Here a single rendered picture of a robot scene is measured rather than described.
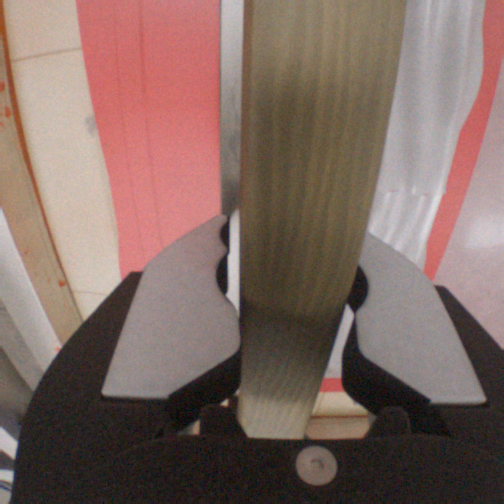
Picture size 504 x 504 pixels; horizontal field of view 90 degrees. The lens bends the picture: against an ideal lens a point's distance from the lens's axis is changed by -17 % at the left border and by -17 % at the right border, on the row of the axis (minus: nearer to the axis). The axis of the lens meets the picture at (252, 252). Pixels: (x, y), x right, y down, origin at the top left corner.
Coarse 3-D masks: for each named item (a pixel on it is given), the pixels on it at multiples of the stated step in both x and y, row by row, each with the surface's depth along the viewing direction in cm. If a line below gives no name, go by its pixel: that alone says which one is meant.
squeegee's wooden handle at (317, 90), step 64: (256, 0) 4; (320, 0) 4; (384, 0) 4; (256, 64) 5; (320, 64) 5; (384, 64) 5; (256, 128) 5; (320, 128) 5; (384, 128) 5; (256, 192) 6; (320, 192) 6; (256, 256) 7; (320, 256) 7; (256, 320) 8; (320, 320) 8; (256, 384) 9; (320, 384) 10
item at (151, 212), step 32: (128, 192) 17; (160, 192) 17; (192, 192) 17; (128, 224) 18; (160, 224) 18; (192, 224) 18; (448, 224) 17; (480, 224) 17; (128, 256) 20; (448, 256) 19; (480, 256) 18; (448, 288) 20; (480, 288) 20; (480, 320) 22
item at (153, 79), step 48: (96, 0) 12; (144, 0) 12; (192, 0) 12; (96, 48) 13; (144, 48) 13; (192, 48) 13; (96, 96) 14; (144, 96) 14; (192, 96) 14; (480, 96) 13; (144, 144) 16; (192, 144) 16; (480, 144) 14; (480, 192) 16
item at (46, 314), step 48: (0, 0) 11; (0, 48) 12; (0, 96) 13; (0, 144) 13; (0, 192) 14; (0, 240) 15; (48, 240) 19; (0, 288) 17; (48, 288) 19; (48, 336) 20; (336, 432) 28
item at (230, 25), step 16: (224, 0) 9; (240, 0) 9; (224, 16) 9; (240, 16) 9; (224, 32) 9; (240, 32) 9; (224, 48) 10; (240, 48) 10; (224, 64) 10; (240, 64) 10; (224, 80) 10; (240, 80) 10; (224, 96) 11; (240, 96) 11; (224, 112) 11; (240, 112) 11; (224, 128) 11; (240, 128) 11; (224, 144) 12; (224, 160) 12; (224, 176) 12; (224, 192) 13; (224, 208) 13
